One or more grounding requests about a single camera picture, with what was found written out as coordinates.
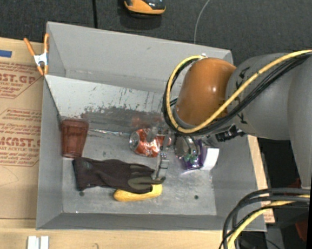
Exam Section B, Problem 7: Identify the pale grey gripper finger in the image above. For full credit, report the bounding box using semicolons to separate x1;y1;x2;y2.
147;124;160;144
153;152;170;183

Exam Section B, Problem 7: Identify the crushed orange drink can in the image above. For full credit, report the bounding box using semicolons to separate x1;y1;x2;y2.
127;126;173;160

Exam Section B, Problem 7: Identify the purple and white packet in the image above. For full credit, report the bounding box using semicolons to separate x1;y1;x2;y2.
177;139;221;174

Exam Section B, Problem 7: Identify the yellow banana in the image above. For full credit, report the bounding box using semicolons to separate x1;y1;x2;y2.
112;179;164;206

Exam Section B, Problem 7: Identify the dark brown glove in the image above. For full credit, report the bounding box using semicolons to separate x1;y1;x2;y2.
69;155;167;199

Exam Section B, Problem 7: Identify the grey metal bin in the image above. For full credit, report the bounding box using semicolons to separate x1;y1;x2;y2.
28;21;284;249

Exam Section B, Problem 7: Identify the red-brown translucent cup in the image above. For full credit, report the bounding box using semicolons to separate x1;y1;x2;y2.
58;117;90;159

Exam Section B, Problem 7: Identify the brown cardboard board, red print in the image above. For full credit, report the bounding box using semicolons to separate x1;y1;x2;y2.
0;37;53;224

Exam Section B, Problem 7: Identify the black cylinder on white bracket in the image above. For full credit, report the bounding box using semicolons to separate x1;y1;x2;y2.
213;123;247;145

